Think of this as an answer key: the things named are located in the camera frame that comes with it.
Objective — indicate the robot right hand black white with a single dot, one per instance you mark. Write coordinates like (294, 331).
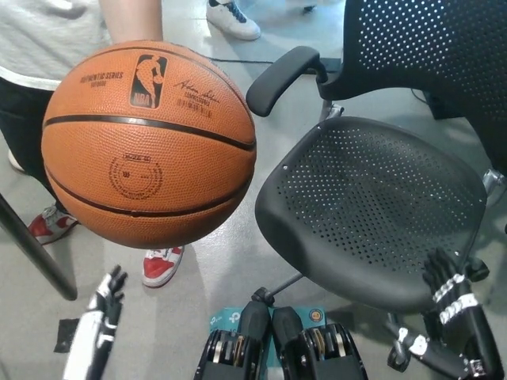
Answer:
(475, 340)

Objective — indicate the black chair caster wheel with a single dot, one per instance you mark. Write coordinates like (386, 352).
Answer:
(480, 270)
(261, 296)
(397, 358)

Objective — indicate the teal cardboard router box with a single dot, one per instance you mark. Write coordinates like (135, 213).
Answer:
(226, 318)

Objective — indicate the black perforated office chair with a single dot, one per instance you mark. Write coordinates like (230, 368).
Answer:
(364, 198)

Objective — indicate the black chair armrest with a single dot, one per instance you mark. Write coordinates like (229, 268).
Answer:
(273, 83)

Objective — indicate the black slanted pole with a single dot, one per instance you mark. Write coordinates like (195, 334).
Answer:
(35, 253)

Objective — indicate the red and white sneaker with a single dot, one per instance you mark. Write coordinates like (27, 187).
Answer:
(162, 267)
(47, 227)

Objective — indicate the person in grey shirt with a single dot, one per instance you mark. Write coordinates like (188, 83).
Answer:
(39, 31)

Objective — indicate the black tape patch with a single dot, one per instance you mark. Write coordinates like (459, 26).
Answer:
(67, 336)

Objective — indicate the robot body left black block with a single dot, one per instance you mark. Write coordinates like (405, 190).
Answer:
(229, 352)

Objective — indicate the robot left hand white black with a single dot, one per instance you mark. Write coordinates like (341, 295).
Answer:
(93, 336)

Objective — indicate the orange NBA basketball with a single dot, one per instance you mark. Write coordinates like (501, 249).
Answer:
(150, 158)

